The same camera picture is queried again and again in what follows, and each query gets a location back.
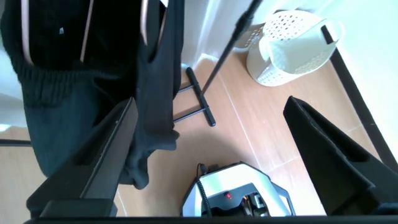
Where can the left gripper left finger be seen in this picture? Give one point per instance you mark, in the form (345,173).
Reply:
(93,174)

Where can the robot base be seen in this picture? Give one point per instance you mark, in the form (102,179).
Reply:
(233,180)

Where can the white laundry basket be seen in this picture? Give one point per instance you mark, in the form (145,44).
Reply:
(292,53)

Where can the beige curtain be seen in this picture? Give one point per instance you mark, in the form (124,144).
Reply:
(211,25)

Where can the black clothes rack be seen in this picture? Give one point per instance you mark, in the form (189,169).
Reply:
(199,90)

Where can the black shorts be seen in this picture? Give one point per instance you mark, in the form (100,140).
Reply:
(62,109)

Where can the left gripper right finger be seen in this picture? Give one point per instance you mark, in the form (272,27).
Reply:
(342,174)

